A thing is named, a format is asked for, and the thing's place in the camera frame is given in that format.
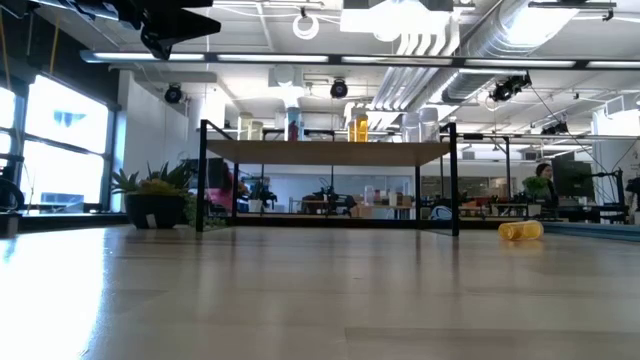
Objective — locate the black ceiling spot lamp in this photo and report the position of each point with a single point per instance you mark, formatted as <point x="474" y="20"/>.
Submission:
<point x="173" y="93"/>
<point x="339" y="88"/>

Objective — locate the wooden shelf black metal legs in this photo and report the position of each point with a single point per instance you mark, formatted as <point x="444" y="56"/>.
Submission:
<point x="325" y="152"/>

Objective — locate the white round object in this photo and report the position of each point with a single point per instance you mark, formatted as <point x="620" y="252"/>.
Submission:
<point x="441" y="213"/>

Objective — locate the black ceiling camera cluster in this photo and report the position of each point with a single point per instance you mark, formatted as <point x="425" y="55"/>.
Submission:
<point x="510" y="87"/>

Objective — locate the blue pill bottle white cap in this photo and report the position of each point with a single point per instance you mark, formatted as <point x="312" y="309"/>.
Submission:
<point x="302" y="132"/>

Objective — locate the black computer monitor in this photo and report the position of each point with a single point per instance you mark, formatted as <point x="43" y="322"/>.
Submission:
<point x="214" y="170"/>
<point x="572" y="177"/>

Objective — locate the black aluminium table frame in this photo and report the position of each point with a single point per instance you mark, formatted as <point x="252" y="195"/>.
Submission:
<point x="75" y="221"/>

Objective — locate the person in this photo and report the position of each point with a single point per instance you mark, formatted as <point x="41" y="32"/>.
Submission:
<point x="545" y="171"/>
<point x="222" y="195"/>

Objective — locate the long ceiling light strip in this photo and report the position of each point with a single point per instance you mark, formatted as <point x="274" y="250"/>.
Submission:
<point x="270" y="58"/>

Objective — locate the large bright window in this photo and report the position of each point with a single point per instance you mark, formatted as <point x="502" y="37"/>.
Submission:
<point x="65" y="130"/>

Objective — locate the silver ventilation duct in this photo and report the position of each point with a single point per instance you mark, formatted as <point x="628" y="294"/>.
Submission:
<point x="500" y="40"/>

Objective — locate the brown cardboard box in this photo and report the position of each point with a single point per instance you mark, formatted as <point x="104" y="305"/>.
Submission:
<point x="404" y="200"/>

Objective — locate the background green potted plant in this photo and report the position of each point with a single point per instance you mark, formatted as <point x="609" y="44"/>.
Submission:
<point x="534" y="186"/>

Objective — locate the clear jar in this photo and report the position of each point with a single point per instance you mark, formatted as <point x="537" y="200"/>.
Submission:
<point x="369" y="195"/>

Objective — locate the white ceiling pipe bundle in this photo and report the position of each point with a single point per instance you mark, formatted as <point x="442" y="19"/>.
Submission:
<point x="415" y="65"/>

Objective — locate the black background robot arm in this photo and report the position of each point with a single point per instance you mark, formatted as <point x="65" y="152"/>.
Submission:
<point x="332" y="202"/>
<point x="262" y="197"/>

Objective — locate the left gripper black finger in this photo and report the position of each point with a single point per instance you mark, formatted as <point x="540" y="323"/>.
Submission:
<point x="180" y="3"/>
<point x="175" y="27"/>

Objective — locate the blue pill bottle pink pills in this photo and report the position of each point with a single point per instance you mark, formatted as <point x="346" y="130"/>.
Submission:
<point x="293" y="131"/>

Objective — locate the green succulent in dark pot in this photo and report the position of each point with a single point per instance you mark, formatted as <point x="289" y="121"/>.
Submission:
<point x="152" y="210"/>

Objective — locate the small black ceiling fixture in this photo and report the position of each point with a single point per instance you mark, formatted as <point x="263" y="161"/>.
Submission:
<point x="555" y="128"/>

